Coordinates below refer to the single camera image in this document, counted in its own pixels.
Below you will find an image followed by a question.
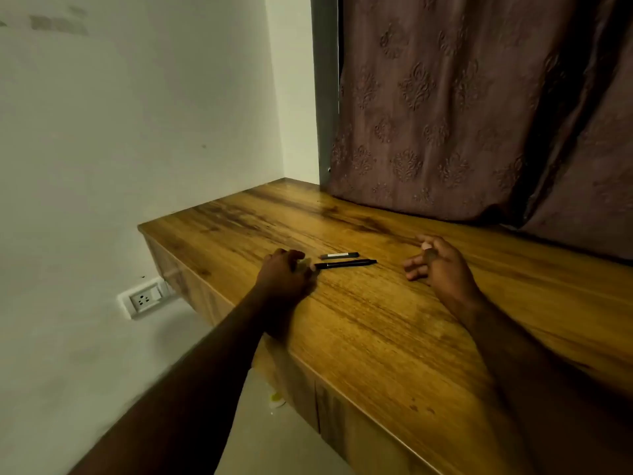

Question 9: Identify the person's left hand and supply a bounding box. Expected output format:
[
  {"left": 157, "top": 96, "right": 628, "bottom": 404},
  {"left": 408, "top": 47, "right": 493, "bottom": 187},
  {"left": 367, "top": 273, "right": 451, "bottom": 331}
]
[{"left": 254, "top": 248, "right": 317, "bottom": 313}]

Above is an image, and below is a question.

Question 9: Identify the person's right hand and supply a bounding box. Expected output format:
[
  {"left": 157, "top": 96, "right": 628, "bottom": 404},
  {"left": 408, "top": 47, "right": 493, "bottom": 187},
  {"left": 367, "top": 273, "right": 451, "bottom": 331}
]
[{"left": 402, "top": 235, "right": 484, "bottom": 315}]

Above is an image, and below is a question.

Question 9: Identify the person's left forearm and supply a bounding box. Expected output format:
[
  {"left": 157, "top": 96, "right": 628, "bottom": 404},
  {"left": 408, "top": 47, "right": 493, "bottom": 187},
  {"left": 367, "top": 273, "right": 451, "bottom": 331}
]
[{"left": 68, "top": 294, "right": 278, "bottom": 475}]

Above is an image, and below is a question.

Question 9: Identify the person's right forearm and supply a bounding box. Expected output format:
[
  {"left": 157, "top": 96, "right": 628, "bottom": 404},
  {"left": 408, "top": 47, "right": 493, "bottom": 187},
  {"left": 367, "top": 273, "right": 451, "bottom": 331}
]
[{"left": 444, "top": 291, "right": 633, "bottom": 475}]

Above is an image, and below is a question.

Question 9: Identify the black pen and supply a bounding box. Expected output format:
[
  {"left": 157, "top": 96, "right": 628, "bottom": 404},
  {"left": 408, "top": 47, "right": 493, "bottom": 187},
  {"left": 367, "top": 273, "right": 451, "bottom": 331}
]
[{"left": 313, "top": 259, "right": 378, "bottom": 271}]

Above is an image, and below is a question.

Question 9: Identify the brown patterned curtain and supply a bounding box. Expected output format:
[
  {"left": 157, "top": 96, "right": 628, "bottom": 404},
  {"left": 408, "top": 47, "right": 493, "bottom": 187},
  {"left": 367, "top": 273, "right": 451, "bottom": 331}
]
[{"left": 326, "top": 0, "right": 633, "bottom": 263}]

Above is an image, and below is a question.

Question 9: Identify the wooden cabinet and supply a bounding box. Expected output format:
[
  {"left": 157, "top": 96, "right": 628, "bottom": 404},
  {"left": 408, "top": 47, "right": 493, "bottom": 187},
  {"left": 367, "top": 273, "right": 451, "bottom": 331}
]
[{"left": 137, "top": 177, "right": 633, "bottom": 475}]

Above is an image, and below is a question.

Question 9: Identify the white wall socket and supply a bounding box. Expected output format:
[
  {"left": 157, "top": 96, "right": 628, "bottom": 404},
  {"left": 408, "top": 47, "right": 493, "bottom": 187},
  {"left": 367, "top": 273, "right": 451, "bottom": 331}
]
[{"left": 117, "top": 276, "right": 174, "bottom": 320}]

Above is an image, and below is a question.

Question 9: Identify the grey window frame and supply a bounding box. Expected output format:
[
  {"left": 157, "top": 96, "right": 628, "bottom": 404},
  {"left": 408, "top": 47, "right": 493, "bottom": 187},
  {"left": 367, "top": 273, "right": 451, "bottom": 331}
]
[{"left": 310, "top": 0, "right": 343, "bottom": 186}]

